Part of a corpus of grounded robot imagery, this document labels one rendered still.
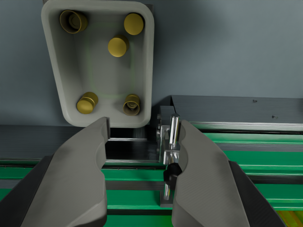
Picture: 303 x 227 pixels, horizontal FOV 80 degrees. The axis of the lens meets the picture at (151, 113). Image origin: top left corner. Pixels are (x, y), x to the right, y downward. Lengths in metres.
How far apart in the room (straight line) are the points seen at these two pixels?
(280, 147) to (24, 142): 0.51
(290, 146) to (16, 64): 0.56
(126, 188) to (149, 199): 0.05
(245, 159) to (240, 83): 0.22
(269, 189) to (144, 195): 0.22
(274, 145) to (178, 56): 0.25
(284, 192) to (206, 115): 0.18
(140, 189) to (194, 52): 0.30
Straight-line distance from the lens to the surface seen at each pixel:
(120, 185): 0.37
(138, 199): 0.35
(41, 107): 0.53
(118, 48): 0.35
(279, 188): 0.41
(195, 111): 0.37
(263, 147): 0.36
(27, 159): 0.45
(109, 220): 0.42
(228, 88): 0.47
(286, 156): 0.35
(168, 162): 0.24
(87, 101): 0.40
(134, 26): 0.34
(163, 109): 0.36
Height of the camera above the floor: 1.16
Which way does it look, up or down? 61 degrees down
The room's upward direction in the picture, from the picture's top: 178 degrees clockwise
